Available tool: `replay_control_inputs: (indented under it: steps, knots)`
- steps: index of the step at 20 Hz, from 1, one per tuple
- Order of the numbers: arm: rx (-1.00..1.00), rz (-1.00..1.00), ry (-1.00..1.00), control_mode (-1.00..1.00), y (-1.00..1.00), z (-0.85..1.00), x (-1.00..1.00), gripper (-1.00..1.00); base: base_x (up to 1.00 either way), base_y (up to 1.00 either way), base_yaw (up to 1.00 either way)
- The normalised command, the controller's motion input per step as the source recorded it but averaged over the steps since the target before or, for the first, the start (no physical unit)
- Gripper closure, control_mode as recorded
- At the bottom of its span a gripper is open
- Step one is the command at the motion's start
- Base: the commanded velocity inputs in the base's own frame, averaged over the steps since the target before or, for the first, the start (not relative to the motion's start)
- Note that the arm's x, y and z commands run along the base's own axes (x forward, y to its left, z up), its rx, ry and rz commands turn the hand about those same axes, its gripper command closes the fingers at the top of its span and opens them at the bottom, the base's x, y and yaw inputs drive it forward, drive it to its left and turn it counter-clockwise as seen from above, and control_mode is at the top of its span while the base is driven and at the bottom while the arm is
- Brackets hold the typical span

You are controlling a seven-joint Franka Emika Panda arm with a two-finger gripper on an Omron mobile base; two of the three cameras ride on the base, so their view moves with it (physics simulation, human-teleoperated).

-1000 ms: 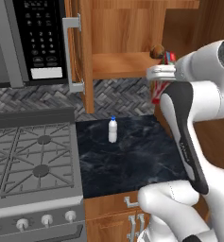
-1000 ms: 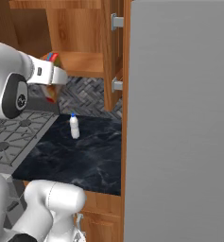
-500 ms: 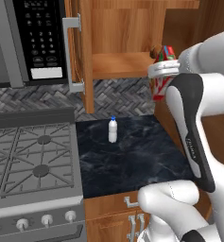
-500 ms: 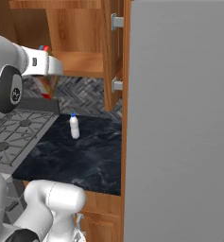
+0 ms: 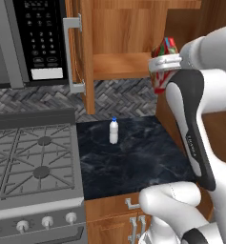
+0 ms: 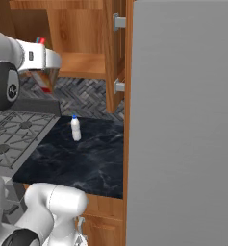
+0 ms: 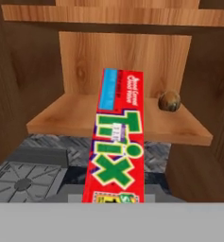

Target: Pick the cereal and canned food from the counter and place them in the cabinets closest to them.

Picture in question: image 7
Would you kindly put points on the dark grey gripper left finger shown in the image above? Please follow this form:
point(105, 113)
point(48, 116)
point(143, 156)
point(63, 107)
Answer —
point(73, 193)

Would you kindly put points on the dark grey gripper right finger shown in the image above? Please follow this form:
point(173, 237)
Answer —
point(154, 191)

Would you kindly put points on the red cereal box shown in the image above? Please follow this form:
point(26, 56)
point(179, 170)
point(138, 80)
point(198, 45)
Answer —
point(116, 157)

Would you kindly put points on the grey hob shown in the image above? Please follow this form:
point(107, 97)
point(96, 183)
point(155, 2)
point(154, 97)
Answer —
point(25, 179)

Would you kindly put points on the dark brown cabinet door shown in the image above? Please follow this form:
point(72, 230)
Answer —
point(19, 78)
point(208, 164)

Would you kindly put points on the light wooden cabinet shelves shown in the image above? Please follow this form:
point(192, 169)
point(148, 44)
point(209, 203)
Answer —
point(78, 116)

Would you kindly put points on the brown round can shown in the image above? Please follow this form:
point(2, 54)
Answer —
point(169, 100)

